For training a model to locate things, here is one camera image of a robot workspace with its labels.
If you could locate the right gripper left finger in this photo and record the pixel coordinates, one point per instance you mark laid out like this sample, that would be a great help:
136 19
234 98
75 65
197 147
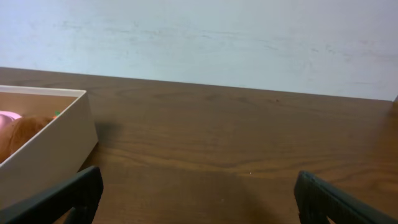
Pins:
78 196

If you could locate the white cardboard box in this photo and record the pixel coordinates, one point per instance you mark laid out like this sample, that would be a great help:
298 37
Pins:
55 153

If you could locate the brown plush toy with carrot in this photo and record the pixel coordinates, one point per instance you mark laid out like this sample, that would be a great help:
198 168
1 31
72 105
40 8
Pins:
20 131

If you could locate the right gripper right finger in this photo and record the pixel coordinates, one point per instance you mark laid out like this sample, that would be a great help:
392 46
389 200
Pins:
321 203

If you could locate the pink plush pig toy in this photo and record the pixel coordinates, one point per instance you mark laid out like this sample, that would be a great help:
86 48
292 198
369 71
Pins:
6 117

